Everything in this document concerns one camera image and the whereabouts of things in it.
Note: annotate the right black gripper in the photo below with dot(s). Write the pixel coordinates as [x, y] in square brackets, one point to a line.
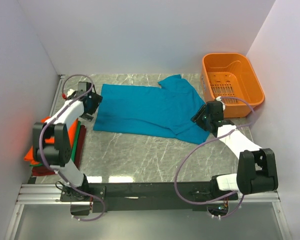
[197, 117]

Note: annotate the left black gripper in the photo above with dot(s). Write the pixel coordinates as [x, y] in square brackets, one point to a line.
[96, 100]

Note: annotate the teal blue t shirt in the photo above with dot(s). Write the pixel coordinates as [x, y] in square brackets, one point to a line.
[162, 111]

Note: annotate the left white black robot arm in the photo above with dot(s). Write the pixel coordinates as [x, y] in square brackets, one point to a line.
[51, 141]

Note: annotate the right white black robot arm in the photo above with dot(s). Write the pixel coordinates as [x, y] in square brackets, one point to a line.
[256, 170]

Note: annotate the orange plastic basket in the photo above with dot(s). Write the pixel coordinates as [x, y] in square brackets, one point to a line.
[231, 75]

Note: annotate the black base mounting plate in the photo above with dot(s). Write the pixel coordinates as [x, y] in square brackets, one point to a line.
[143, 196]

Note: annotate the folded orange t shirt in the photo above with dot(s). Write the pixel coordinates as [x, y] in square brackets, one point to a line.
[71, 134]

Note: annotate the folded dark red t shirt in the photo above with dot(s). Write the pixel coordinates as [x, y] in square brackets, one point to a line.
[41, 171]

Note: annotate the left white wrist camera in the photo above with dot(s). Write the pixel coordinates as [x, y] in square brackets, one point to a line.
[70, 94]

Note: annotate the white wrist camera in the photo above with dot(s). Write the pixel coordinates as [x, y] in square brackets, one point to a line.
[220, 99]
[70, 94]

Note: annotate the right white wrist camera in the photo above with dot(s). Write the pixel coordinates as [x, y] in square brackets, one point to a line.
[220, 99]

